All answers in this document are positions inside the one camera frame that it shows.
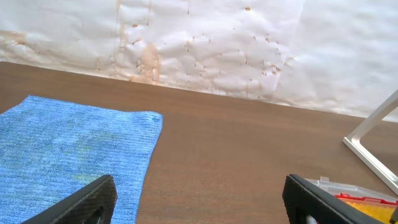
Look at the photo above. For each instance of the red and yellow tip box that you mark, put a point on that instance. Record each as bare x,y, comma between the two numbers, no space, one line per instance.
373,210

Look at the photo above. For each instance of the blue cloth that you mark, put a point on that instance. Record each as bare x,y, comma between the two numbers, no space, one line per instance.
62,140

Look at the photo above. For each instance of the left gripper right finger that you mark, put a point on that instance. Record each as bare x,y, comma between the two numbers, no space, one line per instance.
306,202

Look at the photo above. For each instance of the white and blue stand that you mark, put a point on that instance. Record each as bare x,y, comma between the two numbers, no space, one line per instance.
370,157

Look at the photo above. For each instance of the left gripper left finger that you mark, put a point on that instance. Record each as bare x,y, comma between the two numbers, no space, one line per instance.
93,199

